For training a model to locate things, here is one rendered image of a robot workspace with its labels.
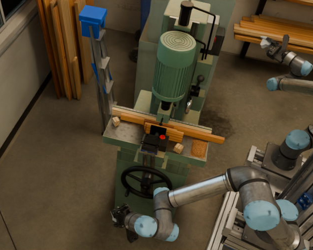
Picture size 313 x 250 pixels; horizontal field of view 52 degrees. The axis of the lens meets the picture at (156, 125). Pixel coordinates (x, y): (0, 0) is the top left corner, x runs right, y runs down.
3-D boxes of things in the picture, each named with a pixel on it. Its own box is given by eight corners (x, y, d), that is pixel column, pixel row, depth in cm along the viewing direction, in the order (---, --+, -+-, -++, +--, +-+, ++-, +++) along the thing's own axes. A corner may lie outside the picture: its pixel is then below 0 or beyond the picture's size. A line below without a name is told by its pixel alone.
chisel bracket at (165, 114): (155, 123, 181) (157, 112, 175) (160, 106, 190) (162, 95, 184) (168, 126, 180) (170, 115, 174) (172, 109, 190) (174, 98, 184)
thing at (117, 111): (112, 114, 193) (112, 108, 189) (113, 112, 194) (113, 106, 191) (209, 138, 189) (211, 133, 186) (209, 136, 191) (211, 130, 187)
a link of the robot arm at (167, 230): (179, 213, 134) (157, 206, 129) (181, 238, 126) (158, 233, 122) (168, 219, 139) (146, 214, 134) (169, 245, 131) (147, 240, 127)
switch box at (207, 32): (199, 48, 177) (206, 22, 165) (202, 38, 184) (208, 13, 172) (210, 50, 177) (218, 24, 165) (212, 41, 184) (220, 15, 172)
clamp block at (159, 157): (136, 161, 175) (137, 152, 169) (142, 143, 185) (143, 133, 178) (162, 168, 175) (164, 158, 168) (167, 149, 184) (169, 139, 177)
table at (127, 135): (96, 155, 179) (96, 148, 175) (113, 117, 200) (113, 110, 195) (201, 181, 175) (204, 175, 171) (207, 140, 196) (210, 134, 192)
